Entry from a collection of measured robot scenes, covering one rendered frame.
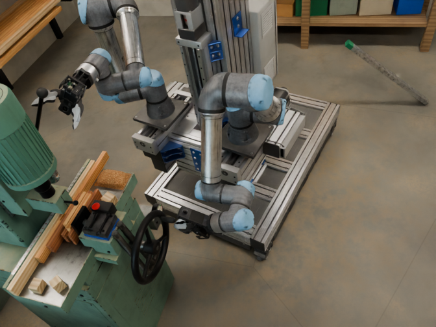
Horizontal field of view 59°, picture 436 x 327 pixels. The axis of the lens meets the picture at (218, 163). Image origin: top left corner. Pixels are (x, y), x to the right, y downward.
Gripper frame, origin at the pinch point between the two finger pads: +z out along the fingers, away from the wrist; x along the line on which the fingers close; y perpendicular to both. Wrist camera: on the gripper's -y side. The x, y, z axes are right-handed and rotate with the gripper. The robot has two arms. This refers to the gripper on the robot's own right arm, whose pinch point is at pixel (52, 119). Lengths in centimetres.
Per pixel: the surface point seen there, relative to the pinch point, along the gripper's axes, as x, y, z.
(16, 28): -111, -171, -177
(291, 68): 115, -79, -227
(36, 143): 0.8, -0.5, 10.3
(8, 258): 7, -62, 29
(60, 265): 26, -35, 30
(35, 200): 6.9, -28.5, 15.7
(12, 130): -4.8, 7.5, 14.8
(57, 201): 14.0, -23.0, 14.4
